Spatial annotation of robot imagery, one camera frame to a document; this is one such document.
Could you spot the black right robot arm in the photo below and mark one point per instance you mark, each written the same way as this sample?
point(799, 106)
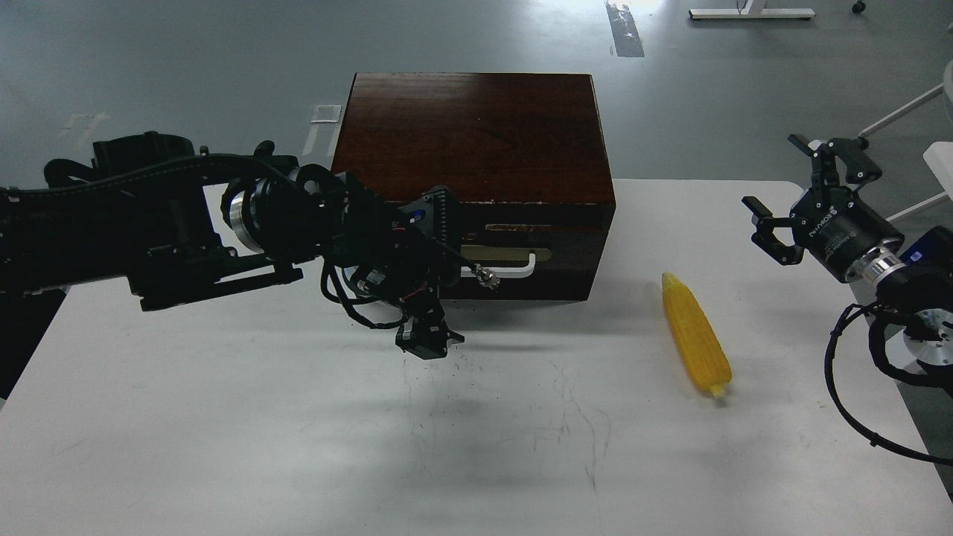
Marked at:
point(913, 289)

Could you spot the white office chair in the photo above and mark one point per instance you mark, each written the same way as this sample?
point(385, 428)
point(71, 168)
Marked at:
point(936, 153)

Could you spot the wooden drawer with white handle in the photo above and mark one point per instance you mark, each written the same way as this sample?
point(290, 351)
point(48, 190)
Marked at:
point(575, 234)

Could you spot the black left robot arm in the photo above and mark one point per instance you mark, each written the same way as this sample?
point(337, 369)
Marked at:
point(185, 225)

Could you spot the yellow corn cob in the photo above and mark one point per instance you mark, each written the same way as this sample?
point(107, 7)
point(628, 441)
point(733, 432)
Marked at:
point(701, 352)

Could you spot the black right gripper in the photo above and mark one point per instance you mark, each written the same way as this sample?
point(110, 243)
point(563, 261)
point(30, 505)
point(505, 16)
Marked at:
point(830, 220)

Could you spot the dark wooden drawer cabinet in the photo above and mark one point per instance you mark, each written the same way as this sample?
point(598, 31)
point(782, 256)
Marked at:
point(491, 137)

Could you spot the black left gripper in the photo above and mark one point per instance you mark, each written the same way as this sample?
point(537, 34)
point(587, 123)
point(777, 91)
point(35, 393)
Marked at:
point(425, 333)

